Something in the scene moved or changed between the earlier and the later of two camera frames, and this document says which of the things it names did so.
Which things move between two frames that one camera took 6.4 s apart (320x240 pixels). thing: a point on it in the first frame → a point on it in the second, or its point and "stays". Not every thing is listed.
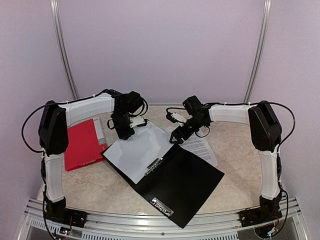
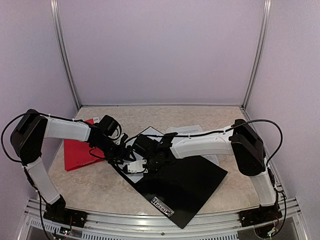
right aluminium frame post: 267,11 stays
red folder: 86,142 stays
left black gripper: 123,134 → 120,155
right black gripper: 177,133 → 159,170
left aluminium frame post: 54,8 stays
